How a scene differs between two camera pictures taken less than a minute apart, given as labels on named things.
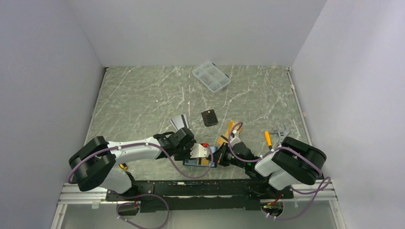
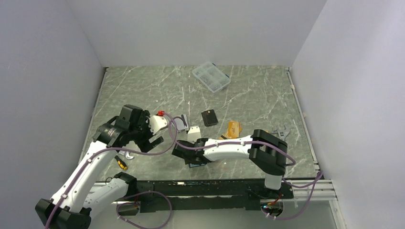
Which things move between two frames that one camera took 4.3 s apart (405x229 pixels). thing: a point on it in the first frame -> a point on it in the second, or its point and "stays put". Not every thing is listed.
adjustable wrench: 282,133 stays put
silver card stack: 180,121 stays put
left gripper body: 183,152 -> 141,132
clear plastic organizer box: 211,77 stays put
